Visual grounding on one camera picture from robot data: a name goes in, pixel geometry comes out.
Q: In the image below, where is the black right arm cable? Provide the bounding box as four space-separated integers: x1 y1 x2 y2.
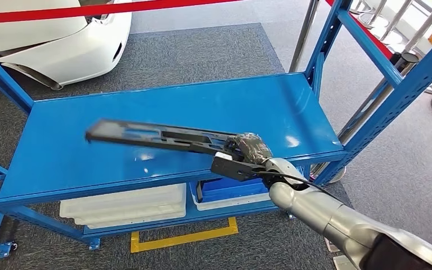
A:
255 170 341 202

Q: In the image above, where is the white and blue plastic bin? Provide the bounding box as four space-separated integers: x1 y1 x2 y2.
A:
189 177 276 212

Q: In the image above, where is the black plastic car part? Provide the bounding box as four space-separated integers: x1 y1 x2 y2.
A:
85 118 239 158

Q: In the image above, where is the chrome stanchion with black cap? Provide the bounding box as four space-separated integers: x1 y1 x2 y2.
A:
310 51 421 184

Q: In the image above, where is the white plastic tray stack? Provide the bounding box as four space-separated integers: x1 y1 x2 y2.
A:
59 183 188 230

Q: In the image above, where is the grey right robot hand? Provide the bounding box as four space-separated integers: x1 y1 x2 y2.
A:
225 133 275 167

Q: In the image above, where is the silver floor socket plate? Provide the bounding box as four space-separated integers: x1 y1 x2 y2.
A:
325 236 341 254
333 255 358 270

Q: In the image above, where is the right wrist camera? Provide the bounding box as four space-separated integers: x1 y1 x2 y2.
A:
210 151 267 183

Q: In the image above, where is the red barrier belt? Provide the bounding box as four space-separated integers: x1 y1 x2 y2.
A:
0 0 239 25
326 0 394 60

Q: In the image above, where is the white car body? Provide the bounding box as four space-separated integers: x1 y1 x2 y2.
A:
0 0 133 91

